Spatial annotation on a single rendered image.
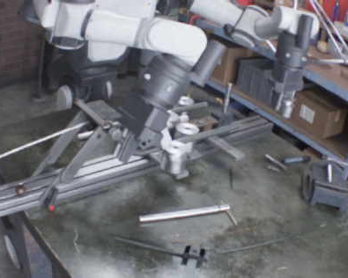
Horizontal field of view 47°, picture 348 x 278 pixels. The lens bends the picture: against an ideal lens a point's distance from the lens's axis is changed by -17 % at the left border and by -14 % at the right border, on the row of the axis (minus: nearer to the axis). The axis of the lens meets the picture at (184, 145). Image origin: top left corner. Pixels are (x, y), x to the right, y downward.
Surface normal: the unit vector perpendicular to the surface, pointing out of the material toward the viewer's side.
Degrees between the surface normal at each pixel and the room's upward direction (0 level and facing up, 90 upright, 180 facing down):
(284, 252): 0
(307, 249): 0
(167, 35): 69
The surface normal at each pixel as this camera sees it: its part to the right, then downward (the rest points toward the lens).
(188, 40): 0.03, 0.13
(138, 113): -0.58, -0.25
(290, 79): 0.58, 0.47
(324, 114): -0.80, 0.19
